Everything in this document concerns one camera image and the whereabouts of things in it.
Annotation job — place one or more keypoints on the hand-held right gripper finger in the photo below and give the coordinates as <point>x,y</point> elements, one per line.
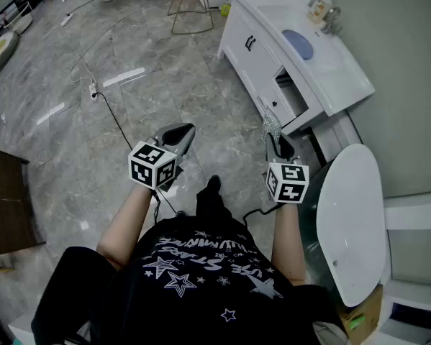
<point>272,149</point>
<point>293,149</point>

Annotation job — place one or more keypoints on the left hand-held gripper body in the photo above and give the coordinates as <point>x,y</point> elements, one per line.
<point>152,171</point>

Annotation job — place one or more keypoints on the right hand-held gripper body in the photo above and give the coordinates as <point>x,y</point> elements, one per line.
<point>287,182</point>

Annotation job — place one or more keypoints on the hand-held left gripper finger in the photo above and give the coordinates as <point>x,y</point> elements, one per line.
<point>159,135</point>
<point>189,135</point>

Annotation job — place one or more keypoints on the grey-green scrubbing sponge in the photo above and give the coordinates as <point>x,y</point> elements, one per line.
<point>272,122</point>

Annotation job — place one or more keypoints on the blue large plate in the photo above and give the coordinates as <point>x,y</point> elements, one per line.
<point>298,44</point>

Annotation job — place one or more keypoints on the person's left forearm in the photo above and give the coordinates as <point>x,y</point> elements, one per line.
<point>129,221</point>

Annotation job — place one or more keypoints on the person's right forearm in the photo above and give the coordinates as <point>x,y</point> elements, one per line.
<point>289,243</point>

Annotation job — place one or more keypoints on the person's black shoe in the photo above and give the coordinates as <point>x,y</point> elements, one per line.
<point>181,213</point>
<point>214,183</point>

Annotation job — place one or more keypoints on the person's black trousers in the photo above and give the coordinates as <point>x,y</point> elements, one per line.
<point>211,207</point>

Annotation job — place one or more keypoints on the white oval basin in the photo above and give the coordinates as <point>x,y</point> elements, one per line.
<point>352,221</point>

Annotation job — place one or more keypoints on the white power strip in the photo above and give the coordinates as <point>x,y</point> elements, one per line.
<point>93,92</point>
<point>66,19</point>

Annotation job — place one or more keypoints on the white sink cabinet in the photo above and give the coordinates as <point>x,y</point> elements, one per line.
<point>258,67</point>

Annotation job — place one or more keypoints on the small yellow container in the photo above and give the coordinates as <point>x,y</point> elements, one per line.
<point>225,10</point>

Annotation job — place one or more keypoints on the white shelf unit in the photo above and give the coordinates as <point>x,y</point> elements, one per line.
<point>416,210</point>

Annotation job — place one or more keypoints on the person's black star-print shirt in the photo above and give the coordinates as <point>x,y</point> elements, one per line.
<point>186,300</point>

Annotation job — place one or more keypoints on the chrome faucet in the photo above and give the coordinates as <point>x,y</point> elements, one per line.
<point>332,18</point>

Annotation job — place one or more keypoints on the white detergent bottle orange label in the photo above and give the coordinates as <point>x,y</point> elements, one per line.
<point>319,9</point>

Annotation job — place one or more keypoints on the dark wooden table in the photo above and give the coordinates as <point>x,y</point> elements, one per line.
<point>6,200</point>

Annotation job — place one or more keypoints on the large cardboard box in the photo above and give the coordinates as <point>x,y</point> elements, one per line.
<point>366,311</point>

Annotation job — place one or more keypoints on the green plastic item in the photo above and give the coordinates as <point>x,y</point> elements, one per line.
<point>357,322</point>

